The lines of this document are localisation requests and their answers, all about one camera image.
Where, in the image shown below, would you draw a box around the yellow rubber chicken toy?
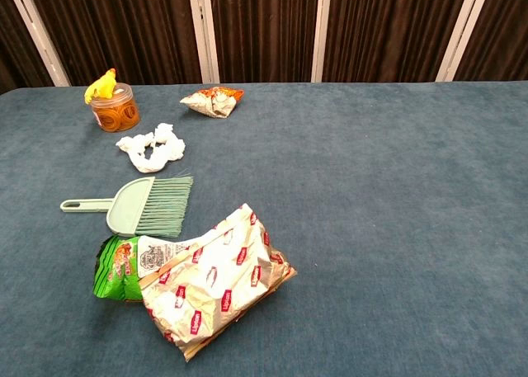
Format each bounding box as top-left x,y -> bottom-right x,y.
83,68 -> 117,105

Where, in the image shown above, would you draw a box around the dark brown curtain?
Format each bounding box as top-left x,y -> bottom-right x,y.
0,0 -> 528,96

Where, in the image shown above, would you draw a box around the crumpled orange snack wrapper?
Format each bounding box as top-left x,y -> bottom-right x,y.
179,86 -> 245,119

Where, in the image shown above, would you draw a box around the orange jar with yellow toy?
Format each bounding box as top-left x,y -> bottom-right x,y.
91,82 -> 141,134

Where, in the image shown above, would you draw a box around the white metal frame post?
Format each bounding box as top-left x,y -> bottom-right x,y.
187,0 -> 220,84
3,0 -> 71,87
435,0 -> 494,82
310,0 -> 333,83

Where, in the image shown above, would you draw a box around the green snack bag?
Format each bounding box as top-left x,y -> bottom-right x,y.
92,233 -> 201,303

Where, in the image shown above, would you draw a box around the silver foil bag red logos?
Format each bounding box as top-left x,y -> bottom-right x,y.
139,203 -> 298,362

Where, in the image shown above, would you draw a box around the mint green hand brush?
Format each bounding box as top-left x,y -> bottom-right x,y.
59,176 -> 195,238

